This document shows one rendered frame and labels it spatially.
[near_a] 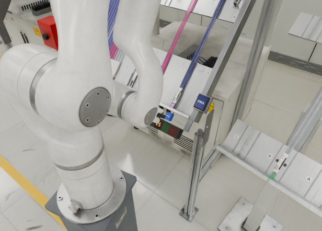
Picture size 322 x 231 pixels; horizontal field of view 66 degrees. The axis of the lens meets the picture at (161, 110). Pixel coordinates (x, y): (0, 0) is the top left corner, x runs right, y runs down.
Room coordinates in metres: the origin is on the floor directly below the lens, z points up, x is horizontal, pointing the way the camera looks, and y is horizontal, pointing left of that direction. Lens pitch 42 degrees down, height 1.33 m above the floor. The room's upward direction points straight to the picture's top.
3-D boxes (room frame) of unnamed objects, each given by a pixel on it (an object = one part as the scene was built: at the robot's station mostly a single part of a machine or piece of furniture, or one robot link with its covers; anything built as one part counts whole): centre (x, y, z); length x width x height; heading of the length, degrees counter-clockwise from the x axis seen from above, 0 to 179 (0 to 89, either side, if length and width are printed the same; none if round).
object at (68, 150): (0.39, 0.22, 1.00); 0.19 x 0.12 x 0.24; 55
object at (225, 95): (1.35, -0.21, 0.31); 0.70 x 0.65 x 0.62; 54
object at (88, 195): (0.37, 0.19, 0.79); 0.19 x 0.19 x 0.18
